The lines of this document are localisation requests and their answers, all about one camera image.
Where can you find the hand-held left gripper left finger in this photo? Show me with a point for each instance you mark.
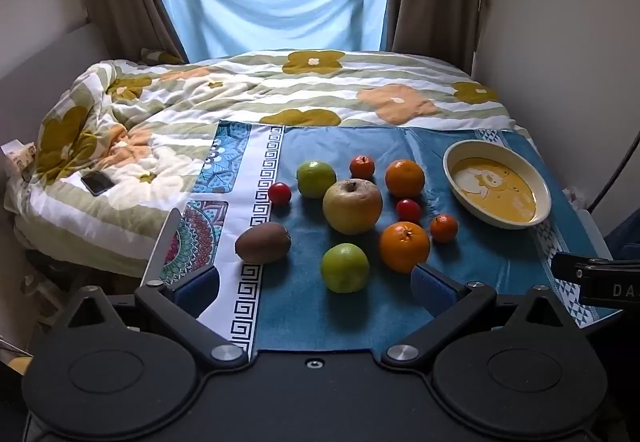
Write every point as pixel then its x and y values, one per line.
pixel 199 286

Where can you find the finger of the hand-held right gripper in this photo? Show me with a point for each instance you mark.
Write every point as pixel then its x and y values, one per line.
pixel 564 265

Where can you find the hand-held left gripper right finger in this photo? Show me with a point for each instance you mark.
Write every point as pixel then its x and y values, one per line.
pixel 431 289

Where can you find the orange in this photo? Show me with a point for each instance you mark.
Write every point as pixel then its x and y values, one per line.
pixel 404 247
pixel 405 178

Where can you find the small tangerine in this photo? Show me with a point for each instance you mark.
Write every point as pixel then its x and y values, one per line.
pixel 444 228
pixel 362 167

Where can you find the brown kiwi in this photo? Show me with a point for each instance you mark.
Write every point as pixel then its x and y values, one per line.
pixel 263 243

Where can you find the green apple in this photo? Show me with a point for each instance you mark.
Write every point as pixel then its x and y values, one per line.
pixel 316 179
pixel 345 268

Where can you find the cream bowl with yellow inside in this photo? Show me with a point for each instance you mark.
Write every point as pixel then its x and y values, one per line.
pixel 497 183

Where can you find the yellow apple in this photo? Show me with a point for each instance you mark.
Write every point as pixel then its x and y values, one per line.
pixel 352 206

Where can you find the dark blue cloth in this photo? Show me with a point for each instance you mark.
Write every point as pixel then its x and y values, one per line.
pixel 624 238

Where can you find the red cherry tomato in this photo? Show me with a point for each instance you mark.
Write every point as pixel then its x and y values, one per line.
pixel 408 210
pixel 279 193

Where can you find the blue patterned mat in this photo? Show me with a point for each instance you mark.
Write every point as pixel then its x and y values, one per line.
pixel 300 312

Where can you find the black smartphone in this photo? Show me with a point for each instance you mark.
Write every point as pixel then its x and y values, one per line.
pixel 97 183

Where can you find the floral striped blanket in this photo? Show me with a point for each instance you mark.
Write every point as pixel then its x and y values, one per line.
pixel 240 87

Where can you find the tissue box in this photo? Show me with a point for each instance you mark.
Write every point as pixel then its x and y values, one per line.
pixel 19 155

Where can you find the light blue window cloth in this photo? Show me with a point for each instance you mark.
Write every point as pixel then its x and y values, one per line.
pixel 272 2

